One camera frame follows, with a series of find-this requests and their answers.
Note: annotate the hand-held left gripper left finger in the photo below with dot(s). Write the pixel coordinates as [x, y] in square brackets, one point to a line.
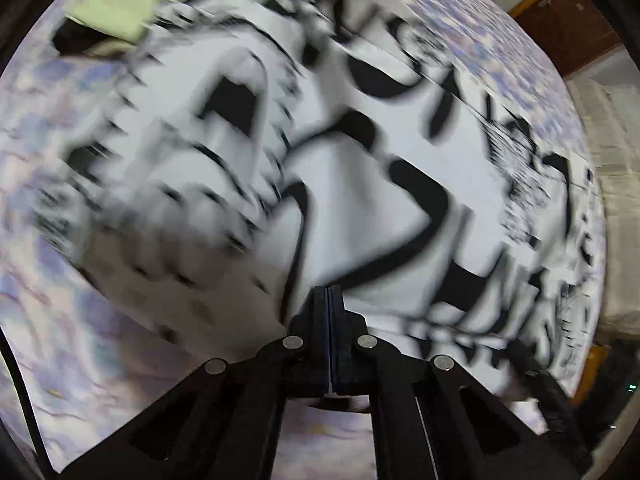
[317, 340]

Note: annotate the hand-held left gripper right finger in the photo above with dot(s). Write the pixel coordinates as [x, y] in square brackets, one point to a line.
[340, 350]

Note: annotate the black white printed garment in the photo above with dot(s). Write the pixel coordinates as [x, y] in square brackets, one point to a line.
[375, 185]

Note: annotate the purple cat print blanket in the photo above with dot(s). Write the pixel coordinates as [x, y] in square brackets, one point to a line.
[75, 360]

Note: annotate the wooden drawer cabinet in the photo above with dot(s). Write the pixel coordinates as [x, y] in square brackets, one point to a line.
[590, 370]

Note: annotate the cream lace covered furniture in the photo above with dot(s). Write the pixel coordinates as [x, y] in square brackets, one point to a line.
[615, 135]

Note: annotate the black folded garment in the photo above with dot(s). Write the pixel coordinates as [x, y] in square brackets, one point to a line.
[75, 37]

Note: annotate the brown wooden door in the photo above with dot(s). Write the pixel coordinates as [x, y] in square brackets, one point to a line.
[565, 25]

